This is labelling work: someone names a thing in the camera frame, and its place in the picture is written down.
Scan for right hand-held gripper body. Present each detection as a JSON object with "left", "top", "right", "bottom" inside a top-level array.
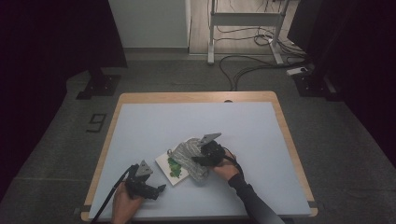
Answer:
[{"left": 199, "top": 133, "right": 226, "bottom": 167}]

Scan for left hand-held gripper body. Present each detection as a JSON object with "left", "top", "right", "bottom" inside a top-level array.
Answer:
[{"left": 124, "top": 160, "right": 154, "bottom": 200}]

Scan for grey striped knitted cloth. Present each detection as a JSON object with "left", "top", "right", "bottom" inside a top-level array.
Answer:
[{"left": 167, "top": 137, "right": 210, "bottom": 185}]

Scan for caterpillar picture board book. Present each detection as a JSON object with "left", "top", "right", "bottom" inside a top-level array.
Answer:
[{"left": 154, "top": 150, "right": 191, "bottom": 187}]

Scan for person's right hand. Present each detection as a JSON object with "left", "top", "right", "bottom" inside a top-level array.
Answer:
[{"left": 213, "top": 150, "right": 241, "bottom": 181}]

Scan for person's left hand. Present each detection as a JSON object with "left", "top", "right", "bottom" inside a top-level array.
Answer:
[{"left": 111, "top": 184, "right": 145, "bottom": 224}]

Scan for pale blue table mat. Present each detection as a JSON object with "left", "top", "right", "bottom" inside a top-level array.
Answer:
[{"left": 88, "top": 102, "right": 312, "bottom": 220}]

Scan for wooden table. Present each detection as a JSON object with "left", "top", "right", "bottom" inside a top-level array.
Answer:
[{"left": 80, "top": 91, "right": 319, "bottom": 222}]

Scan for black stand base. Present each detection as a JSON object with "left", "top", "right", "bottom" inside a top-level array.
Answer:
[
  {"left": 76, "top": 66, "right": 121, "bottom": 101},
  {"left": 292, "top": 73, "right": 339, "bottom": 102}
]

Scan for white power strip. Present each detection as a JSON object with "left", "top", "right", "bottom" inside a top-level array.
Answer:
[{"left": 286, "top": 65, "right": 309, "bottom": 77}]

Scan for white cabinet panel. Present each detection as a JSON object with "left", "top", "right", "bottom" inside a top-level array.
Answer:
[{"left": 107, "top": 0, "right": 191, "bottom": 49}]

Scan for dark curtain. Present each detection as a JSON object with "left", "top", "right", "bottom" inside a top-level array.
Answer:
[
  {"left": 311, "top": 0, "right": 396, "bottom": 169},
  {"left": 0, "top": 0, "right": 129, "bottom": 200}
]

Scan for black monitor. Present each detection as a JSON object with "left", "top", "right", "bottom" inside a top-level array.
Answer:
[{"left": 287, "top": 0, "right": 325, "bottom": 54}]

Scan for black red right gripper cable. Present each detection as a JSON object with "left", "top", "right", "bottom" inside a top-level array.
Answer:
[{"left": 222, "top": 147, "right": 245, "bottom": 175}]

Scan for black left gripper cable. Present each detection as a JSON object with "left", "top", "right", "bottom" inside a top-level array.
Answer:
[{"left": 91, "top": 164, "right": 138, "bottom": 224}]

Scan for black floor cables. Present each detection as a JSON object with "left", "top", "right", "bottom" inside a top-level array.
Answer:
[{"left": 216, "top": 24, "right": 310, "bottom": 91}]

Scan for white metal desk frame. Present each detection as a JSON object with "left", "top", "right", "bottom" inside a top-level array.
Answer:
[{"left": 207, "top": 0, "right": 292, "bottom": 65}]

